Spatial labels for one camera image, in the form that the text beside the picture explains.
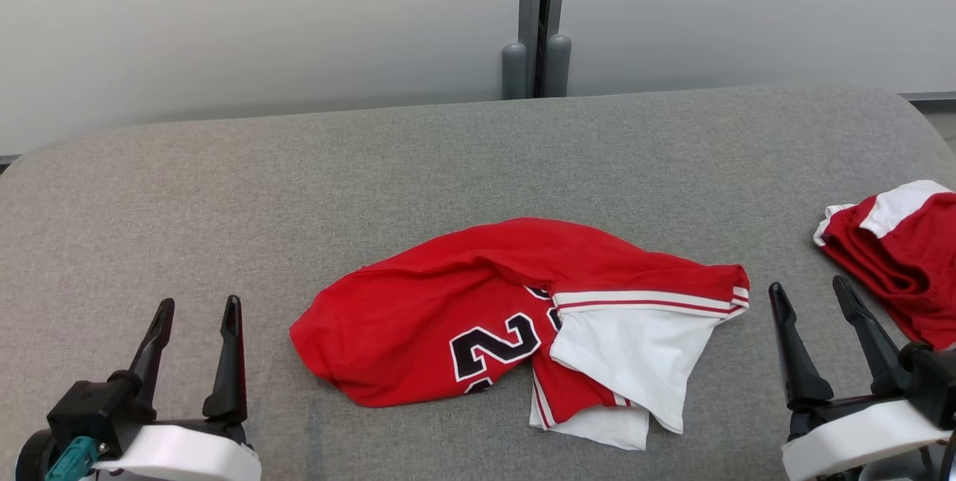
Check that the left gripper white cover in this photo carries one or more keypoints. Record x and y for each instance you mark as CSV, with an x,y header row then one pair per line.
x,y
187,458

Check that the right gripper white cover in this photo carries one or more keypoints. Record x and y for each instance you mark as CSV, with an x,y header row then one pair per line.
x,y
851,440

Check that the red shorts white trim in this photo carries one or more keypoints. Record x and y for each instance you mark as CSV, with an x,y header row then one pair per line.
x,y
911,264

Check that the red white number t-shirt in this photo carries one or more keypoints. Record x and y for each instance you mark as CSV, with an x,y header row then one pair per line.
x,y
418,317

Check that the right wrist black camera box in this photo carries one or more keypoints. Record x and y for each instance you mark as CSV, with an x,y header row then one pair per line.
x,y
933,384

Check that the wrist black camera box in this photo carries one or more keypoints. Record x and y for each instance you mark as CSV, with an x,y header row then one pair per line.
x,y
97,410
933,384

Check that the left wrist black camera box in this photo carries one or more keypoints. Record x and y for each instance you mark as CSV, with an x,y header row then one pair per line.
x,y
97,410

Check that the grey partition post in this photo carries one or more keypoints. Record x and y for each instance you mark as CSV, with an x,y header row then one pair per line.
x,y
530,3

